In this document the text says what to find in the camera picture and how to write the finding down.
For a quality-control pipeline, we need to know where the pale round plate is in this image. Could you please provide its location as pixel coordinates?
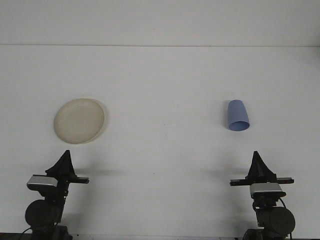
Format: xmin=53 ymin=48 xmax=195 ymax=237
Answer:
xmin=53 ymin=97 xmax=110 ymax=145

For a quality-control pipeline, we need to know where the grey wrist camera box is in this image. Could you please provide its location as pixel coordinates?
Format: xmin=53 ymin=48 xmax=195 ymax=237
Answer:
xmin=249 ymin=183 xmax=287 ymax=200
xmin=26 ymin=175 xmax=58 ymax=191

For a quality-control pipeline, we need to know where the pale blue cup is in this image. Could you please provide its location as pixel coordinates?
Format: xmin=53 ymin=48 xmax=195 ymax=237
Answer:
xmin=226 ymin=99 xmax=251 ymax=132

